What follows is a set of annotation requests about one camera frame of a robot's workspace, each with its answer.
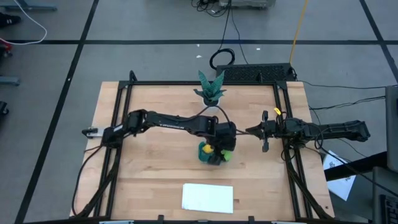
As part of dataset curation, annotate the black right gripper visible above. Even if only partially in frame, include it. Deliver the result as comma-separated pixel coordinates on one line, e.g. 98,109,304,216
245,110,279,153

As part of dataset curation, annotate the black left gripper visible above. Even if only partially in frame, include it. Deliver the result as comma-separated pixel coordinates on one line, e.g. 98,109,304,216
207,122,238,166

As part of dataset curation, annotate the teal plastic tupperware container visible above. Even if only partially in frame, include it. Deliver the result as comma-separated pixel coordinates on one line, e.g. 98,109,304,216
198,141,233,166

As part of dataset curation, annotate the white folded cloth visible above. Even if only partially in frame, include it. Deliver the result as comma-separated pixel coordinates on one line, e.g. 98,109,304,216
181,182,234,215

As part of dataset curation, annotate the green plant in white pot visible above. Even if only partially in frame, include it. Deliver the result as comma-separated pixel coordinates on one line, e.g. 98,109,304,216
193,70,227,110

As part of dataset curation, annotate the white printed paper sheet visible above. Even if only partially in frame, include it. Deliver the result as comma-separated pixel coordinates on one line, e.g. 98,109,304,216
322,150,357,202

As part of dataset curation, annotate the black beam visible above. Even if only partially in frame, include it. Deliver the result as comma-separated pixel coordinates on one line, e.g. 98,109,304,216
325,151,388,182

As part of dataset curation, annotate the grey device box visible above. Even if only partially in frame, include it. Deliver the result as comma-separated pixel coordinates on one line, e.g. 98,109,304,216
219,0,276,9

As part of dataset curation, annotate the grey cabinet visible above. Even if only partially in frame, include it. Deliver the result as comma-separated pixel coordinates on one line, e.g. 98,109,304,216
385,85,398,174

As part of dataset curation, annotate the grey equipment box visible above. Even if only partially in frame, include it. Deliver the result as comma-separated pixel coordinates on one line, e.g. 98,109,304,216
372,166,398,224

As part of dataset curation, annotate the grey floor foot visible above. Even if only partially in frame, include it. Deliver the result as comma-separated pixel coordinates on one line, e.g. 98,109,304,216
0,76,21,86

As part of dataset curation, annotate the grey table foot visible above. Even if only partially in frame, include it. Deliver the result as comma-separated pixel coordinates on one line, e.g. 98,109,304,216
2,0,58,12

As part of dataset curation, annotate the red object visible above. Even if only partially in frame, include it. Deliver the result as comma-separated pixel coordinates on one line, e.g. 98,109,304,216
0,38,14,57

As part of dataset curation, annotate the person's shoe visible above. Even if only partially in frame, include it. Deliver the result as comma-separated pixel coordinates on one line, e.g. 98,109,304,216
0,12,22,28

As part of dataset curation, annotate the black metal table frame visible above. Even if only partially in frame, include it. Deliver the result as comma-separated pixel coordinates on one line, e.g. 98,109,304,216
70,70,335,220

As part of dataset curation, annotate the black cable bundle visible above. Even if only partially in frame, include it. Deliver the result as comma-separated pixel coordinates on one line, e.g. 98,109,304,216
71,143,123,218
280,146,334,220

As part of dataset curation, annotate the coiled black cable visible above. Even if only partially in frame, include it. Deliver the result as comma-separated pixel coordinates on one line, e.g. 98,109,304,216
209,48,236,71

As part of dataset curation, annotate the thin black cable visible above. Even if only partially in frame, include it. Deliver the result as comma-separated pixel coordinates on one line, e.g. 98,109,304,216
309,95,387,111
298,79,398,91

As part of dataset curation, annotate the long black cable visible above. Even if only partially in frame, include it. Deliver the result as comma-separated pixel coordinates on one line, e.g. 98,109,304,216
217,0,249,65

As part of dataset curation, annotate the yellow cable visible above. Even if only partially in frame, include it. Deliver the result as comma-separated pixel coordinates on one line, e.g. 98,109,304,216
289,0,309,65

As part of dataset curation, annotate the white cable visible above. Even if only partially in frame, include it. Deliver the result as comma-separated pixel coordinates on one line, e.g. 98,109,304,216
0,0,48,46

